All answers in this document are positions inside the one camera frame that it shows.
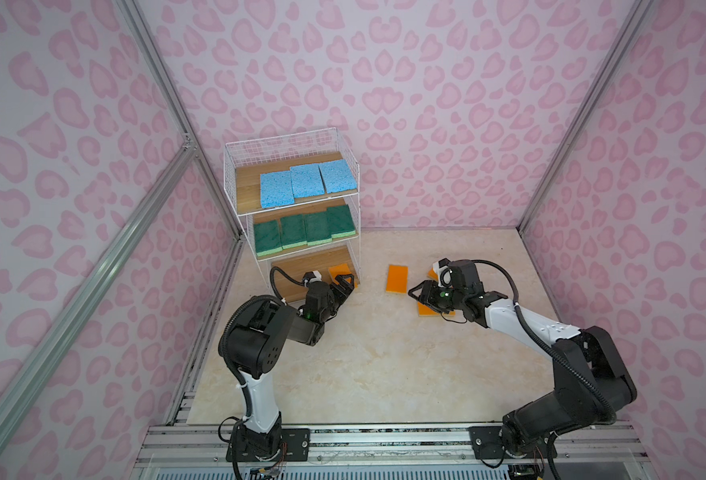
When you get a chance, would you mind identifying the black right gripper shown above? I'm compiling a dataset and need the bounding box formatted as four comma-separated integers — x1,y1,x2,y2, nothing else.
406,279,467,314

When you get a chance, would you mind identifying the green scouring pad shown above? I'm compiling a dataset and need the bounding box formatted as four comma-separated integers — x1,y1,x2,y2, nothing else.
326,204,356,239
304,211,332,246
254,220,283,258
280,214,307,250

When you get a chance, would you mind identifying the blue sponge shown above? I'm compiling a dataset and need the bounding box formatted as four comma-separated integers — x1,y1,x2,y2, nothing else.
319,159,358,193
290,164,326,199
260,171,295,209

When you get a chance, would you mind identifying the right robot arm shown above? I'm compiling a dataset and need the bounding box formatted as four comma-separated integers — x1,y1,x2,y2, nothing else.
407,259,638,456

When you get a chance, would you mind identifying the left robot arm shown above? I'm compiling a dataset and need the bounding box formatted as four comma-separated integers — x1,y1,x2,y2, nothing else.
217,267,356,463

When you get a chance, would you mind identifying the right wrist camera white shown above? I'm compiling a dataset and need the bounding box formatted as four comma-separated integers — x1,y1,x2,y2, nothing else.
432,258,451,286

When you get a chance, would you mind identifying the white wire three-tier shelf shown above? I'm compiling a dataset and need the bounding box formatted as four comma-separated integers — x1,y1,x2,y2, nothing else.
223,127,361,285

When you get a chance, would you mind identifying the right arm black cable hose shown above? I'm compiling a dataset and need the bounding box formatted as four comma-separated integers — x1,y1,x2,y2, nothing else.
469,259,618,424

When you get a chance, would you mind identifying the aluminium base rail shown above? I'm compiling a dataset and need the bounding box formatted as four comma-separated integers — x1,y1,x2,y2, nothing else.
130,422,657,479

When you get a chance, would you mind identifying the aluminium frame left corner post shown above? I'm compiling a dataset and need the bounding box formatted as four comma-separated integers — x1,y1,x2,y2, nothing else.
115,0,243,241

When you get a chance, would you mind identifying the aluminium frame corner post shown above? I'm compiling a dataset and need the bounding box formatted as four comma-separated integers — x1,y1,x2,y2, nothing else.
516,0,657,237
115,0,243,241

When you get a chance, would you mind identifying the aluminium frame right corner post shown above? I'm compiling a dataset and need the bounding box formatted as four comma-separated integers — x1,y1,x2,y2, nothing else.
516,0,657,237

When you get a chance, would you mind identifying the aluminium diagonal frame bar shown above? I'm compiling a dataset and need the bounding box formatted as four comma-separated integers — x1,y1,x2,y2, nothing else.
0,146,195,455

